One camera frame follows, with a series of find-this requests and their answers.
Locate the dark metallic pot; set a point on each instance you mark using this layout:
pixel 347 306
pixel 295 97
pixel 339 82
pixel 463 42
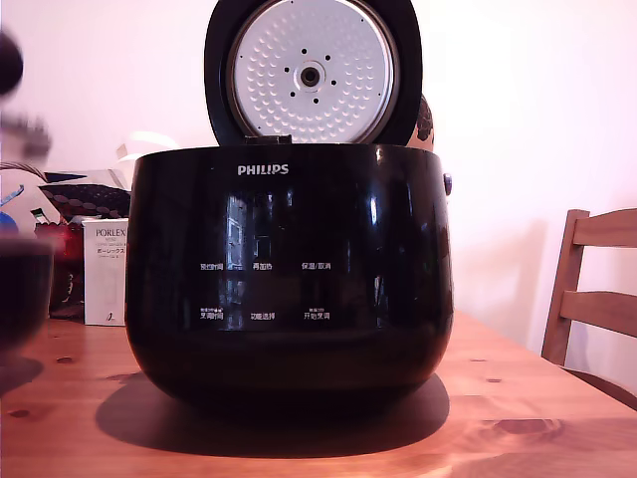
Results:
pixel 22 294

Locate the black rice cooker lid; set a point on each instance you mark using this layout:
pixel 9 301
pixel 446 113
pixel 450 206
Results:
pixel 219 74

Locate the black Philips rice cooker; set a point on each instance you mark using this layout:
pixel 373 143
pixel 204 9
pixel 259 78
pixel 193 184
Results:
pixel 288 299

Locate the wicker basket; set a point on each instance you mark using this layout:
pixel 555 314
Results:
pixel 20 167

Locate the dark dotted patterned bag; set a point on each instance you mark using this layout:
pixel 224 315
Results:
pixel 84 199

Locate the blue round object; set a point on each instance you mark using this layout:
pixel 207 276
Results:
pixel 6 223

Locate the white paper bag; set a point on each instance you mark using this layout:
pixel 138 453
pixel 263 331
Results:
pixel 149 142

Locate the white Porlex box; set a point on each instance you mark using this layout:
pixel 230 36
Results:
pixel 104 279

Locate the brown patterned round object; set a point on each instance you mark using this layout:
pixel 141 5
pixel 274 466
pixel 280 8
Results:
pixel 425 122

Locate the wooden chair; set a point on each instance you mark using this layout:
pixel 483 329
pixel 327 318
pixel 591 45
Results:
pixel 587 304

